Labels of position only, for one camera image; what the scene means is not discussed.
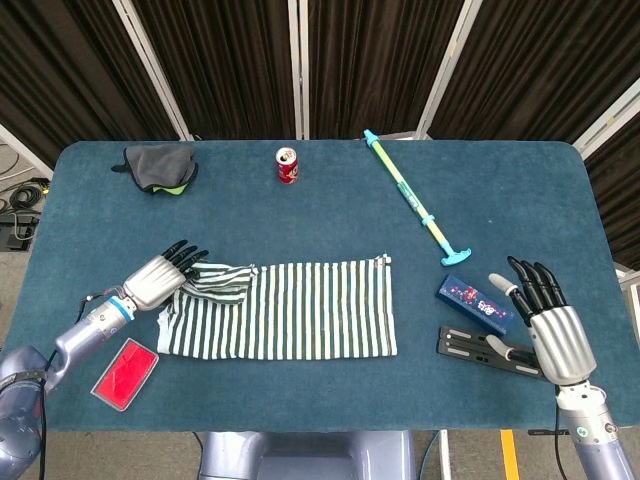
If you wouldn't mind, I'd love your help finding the white table leg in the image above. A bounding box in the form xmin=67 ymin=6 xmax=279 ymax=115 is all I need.
xmin=437 ymin=429 xmax=453 ymax=480

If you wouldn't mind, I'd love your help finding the white metal rack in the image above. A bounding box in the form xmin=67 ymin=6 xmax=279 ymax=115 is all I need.
xmin=613 ymin=267 xmax=640 ymax=321

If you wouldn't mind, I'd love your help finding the grey robot torso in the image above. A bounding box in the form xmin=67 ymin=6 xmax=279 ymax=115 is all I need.
xmin=197 ymin=430 xmax=416 ymax=480

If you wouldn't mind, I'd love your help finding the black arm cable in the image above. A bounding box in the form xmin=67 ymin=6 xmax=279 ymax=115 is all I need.
xmin=552 ymin=383 xmax=572 ymax=480
xmin=37 ymin=285 xmax=126 ymax=480

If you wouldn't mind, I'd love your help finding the grey cloth with green lining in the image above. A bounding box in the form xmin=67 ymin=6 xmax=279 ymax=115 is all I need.
xmin=110 ymin=143 xmax=200 ymax=197

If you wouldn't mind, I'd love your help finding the white framed dark partition panel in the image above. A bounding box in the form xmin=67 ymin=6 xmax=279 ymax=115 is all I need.
xmin=0 ymin=0 xmax=194 ymax=169
xmin=298 ymin=0 xmax=485 ymax=142
xmin=572 ymin=92 xmax=640 ymax=271
xmin=112 ymin=0 xmax=304 ymax=142
xmin=0 ymin=122 xmax=55 ymax=181
xmin=417 ymin=0 xmax=640 ymax=151

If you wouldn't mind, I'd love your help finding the green white striped T-shirt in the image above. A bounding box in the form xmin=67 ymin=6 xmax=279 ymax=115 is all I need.
xmin=156 ymin=254 xmax=400 ymax=362

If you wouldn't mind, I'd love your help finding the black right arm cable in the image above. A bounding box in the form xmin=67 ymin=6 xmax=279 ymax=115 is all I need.
xmin=552 ymin=383 xmax=572 ymax=480

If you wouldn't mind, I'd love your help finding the black floor power box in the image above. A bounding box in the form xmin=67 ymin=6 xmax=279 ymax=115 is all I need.
xmin=0 ymin=212 xmax=41 ymax=251

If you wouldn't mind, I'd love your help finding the teal yellow toy stick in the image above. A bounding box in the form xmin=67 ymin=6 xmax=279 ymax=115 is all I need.
xmin=362 ymin=128 xmax=474 ymax=267

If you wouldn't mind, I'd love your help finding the red rectangular card case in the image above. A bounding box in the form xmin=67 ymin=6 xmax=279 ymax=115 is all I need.
xmin=90 ymin=337 xmax=160 ymax=412

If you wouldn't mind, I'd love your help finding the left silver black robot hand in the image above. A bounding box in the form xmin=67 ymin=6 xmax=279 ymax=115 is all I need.
xmin=122 ymin=239 xmax=210 ymax=312

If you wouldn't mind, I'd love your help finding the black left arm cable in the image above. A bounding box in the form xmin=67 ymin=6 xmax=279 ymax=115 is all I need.
xmin=37 ymin=285 xmax=126 ymax=480

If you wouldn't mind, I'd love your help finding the dark blue printed box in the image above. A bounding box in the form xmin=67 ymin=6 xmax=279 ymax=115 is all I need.
xmin=435 ymin=273 xmax=515 ymax=337

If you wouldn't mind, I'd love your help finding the black folding stand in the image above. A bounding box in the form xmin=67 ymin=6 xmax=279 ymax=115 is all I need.
xmin=437 ymin=325 xmax=551 ymax=381

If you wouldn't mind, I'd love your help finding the black coiled floor cable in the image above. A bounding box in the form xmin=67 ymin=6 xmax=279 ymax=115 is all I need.
xmin=7 ymin=180 xmax=49 ymax=211

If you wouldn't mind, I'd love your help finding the red soda can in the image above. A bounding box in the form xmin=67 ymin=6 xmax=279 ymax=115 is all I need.
xmin=274 ymin=146 xmax=301 ymax=185

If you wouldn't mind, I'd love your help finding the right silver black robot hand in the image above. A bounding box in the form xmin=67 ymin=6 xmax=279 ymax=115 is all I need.
xmin=484 ymin=255 xmax=597 ymax=386

